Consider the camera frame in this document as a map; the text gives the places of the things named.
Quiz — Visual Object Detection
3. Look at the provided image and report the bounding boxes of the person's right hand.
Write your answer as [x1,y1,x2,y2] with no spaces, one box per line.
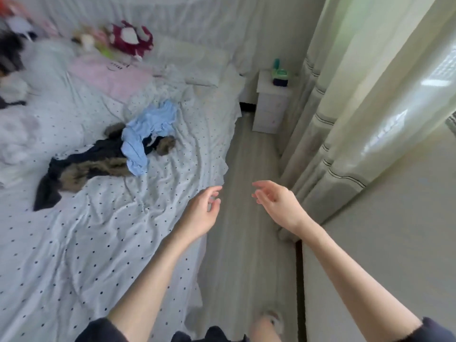
[251,180,316,241]

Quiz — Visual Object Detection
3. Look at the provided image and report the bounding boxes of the person's left hand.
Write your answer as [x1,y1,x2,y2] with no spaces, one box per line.
[174,186,224,244]

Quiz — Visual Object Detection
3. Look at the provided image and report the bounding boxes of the light blue knit sweater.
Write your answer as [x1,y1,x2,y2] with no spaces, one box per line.
[120,100,180,178]

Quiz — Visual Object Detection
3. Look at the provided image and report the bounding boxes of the plain white trousers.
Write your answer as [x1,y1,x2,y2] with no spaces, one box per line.
[0,71,42,188]

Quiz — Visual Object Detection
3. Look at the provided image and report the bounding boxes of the dark denim jeans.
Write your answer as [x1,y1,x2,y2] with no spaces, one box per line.
[0,30,27,77]

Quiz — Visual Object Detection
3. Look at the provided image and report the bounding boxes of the person's left forearm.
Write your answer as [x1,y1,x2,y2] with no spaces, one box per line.
[107,230,208,342]

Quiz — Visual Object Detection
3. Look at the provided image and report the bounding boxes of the person's right forearm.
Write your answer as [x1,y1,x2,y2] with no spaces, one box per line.
[299,223,423,342]

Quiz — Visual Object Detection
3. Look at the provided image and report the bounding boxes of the person's dark shorts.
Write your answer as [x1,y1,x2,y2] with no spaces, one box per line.
[171,324,250,342]

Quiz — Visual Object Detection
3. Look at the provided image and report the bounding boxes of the white dotted bed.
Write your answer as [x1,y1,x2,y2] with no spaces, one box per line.
[0,25,247,342]

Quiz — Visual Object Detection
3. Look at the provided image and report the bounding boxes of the person's lower leg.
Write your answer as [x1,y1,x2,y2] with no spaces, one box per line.
[247,314,283,342]

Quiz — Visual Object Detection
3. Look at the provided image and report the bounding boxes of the person's black left sleeve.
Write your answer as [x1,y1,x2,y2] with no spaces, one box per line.
[75,317,131,342]

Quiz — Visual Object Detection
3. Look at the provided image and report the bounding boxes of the person's black sleeve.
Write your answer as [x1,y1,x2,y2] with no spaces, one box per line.
[75,317,131,342]
[399,316,456,342]

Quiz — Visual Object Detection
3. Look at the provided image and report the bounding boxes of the person's black right sleeve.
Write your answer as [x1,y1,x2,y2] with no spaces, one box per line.
[399,316,456,342]

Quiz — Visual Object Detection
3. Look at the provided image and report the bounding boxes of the white bedside cabinet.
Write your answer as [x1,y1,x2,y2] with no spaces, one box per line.
[251,69,295,135]

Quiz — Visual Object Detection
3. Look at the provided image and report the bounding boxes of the white slipper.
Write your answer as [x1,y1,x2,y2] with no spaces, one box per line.
[262,307,285,336]

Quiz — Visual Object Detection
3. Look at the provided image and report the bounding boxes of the striped beige curtain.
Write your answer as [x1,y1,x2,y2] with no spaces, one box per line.
[276,0,456,244]

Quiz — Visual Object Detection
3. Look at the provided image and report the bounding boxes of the dark small box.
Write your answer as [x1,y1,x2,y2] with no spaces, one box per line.
[271,67,290,87]

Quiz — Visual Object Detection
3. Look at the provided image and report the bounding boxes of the white crumpled blanket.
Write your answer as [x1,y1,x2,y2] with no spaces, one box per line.
[123,65,192,120]

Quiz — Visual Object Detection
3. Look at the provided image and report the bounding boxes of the white pillow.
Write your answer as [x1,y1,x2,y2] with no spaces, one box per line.
[142,35,230,88]

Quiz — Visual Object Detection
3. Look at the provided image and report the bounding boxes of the red white plush toy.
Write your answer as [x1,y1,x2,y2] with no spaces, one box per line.
[106,20,155,60]

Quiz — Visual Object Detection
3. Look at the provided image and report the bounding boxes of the plush toys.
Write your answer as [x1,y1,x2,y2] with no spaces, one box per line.
[70,25,115,60]

